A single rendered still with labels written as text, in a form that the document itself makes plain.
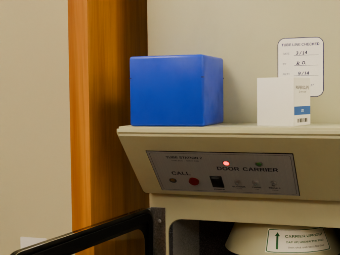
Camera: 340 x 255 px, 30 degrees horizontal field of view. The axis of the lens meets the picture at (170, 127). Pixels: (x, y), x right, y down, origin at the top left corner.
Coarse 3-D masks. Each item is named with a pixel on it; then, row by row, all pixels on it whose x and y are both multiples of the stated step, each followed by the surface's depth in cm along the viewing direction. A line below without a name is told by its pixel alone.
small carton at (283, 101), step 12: (264, 84) 79; (276, 84) 78; (288, 84) 77; (300, 84) 78; (264, 96) 79; (276, 96) 78; (288, 96) 77; (300, 96) 78; (264, 108) 79; (276, 108) 78; (288, 108) 77; (300, 108) 78; (264, 120) 79; (276, 120) 78; (288, 120) 77; (300, 120) 78
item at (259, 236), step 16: (240, 224) 95; (256, 224) 92; (272, 224) 91; (240, 240) 93; (256, 240) 91; (272, 240) 90; (288, 240) 89; (304, 240) 89; (320, 240) 90; (336, 240) 93
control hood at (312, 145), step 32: (128, 128) 82; (160, 128) 80; (192, 128) 79; (224, 128) 77; (256, 128) 76; (288, 128) 75; (320, 128) 74; (320, 160) 77; (160, 192) 90; (192, 192) 88; (320, 192) 81
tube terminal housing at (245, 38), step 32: (160, 0) 91; (192, 0) 89; (224, 0) 88; (256, 0) 86; (288, 0) 85; (320, 0) 84; (160, 32) 91; (192, 32) 90; (224, 32) 88; (256, 32) 87; (288, 32) 85; (320, 32) 84; (224, 64) 88; (256, 64) 87; (224, 96) 89; (256, 96) 87; (288, 224) 87; (320, 224) 85
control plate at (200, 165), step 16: (160, 160) 84; (176, 160) 83; (192, 160) 82; (208, 160) 81; (224, 160) 81; (240, 160) 80; (256, 160) 79; (272, 160) 78; (288, 160) 78; (160, 176) 86; (176, 176) 86; (192, 176) 85; (208, 176) 84; (224, 176) 83; (240, 176) 82; (256, 176) 82; (272, 176) 81; (288, 176) 80; (224, 192) 86; (240, 192) 85; (256, 192) 84; (272, 192) 83; (288, 192) 83
